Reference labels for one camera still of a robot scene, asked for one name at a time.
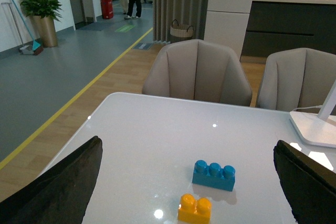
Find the beige chair left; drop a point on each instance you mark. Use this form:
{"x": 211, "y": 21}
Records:
{"x": 198, "y": 70}

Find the teal broom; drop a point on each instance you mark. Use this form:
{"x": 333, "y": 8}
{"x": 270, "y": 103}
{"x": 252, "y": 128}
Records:
{"x": 37, "y": 47}

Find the white desk lamp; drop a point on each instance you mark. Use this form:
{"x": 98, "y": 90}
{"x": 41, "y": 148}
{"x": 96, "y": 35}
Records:
{"x": 317, "y": 129}

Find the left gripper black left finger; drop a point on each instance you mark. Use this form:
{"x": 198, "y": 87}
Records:
{"x": 62, "y": 193}

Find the white pillar cabinet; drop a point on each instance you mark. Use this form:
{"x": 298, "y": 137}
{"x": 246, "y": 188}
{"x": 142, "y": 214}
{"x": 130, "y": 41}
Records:
{"x": 226, "y": 23}

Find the beige chair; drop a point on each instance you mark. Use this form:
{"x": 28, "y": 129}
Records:
{"x": 198, "y": 70}
{"x": 296, "y": 79}

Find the blue three-stud block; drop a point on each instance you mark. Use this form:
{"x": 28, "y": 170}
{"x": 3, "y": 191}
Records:
{"x": 214, "y": 176}

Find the dark grey cabinet counter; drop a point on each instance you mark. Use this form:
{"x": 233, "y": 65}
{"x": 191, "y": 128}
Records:
{"x": 275, "y": 26}

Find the woven basket with handles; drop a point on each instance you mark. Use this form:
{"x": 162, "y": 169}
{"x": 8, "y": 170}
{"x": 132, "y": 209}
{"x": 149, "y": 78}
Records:
{"x": 180, "y": 32}

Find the beige chair right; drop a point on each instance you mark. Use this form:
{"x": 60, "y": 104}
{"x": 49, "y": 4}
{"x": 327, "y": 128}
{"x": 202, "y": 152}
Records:
{"x": 296, "y": 79}

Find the green potted plant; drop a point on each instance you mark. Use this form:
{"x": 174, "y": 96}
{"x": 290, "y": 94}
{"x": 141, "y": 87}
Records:
{"x": 43, "y": 13}

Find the grey curtain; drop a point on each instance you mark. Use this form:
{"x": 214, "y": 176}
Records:
{"x": 186, "y": 12}

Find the yellow two-stud block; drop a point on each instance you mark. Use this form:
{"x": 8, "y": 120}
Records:
{"x": 193, "y": 210}

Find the grey dustpan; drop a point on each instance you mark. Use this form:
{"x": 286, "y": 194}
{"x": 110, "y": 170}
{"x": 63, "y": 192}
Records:
{"x": 24, "y": 49}

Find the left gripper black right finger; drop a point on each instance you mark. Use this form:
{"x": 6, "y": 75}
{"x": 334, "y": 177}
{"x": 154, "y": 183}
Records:
{"x": 308, "y": 186}

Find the red bin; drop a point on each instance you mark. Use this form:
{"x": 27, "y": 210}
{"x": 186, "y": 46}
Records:
{"x": 107, "y": 9}

